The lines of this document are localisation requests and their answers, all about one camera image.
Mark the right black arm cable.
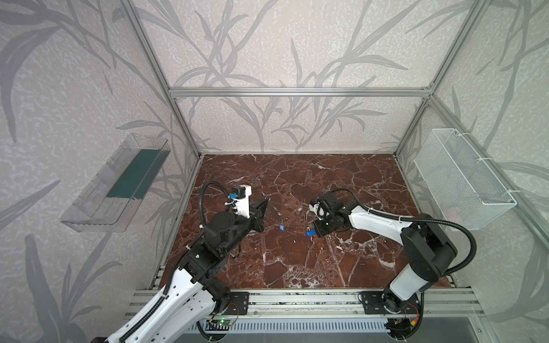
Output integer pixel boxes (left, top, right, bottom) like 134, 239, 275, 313
327, 188, 478, 277

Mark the green circuit board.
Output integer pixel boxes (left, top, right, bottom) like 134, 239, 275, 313
207, 318, 237, 331

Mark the clear plastic wall shelf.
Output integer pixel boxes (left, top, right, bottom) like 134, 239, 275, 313
60, 133, 171, 233

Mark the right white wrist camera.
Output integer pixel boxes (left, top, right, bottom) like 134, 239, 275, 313
309, 200, 327, 220

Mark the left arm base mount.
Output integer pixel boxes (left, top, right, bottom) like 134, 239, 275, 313
214, 292, 250, 316

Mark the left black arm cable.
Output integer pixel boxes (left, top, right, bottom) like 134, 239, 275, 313
117, 180, 232, 343

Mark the metal key holder plate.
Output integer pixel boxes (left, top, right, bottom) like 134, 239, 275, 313
268, 202, 284, 223

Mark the aluminium frame crossbar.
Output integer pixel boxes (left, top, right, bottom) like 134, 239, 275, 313
169, 87, 430, 98

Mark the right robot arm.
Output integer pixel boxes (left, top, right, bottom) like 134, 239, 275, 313
309, 192, 458, 312

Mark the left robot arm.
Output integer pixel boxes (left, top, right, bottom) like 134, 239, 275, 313
99, 192, 270, 342

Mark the white wire mesh basket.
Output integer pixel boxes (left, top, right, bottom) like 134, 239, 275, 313
415, 129, 517, 231

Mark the aluminium front rail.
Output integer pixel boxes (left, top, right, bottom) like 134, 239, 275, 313
124, 288, 486, 320

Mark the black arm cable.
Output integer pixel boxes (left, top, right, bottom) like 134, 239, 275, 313
327, 188, 478, 277
117, 180, 232, 343

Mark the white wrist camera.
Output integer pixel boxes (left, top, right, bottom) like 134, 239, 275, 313
309, 200, 327, 220
230, 184, 252, 219

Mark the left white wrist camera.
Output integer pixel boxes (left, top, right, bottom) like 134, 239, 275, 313
230, 184, 252, 219

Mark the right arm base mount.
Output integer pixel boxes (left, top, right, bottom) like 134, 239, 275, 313
358, 290, 422, 315

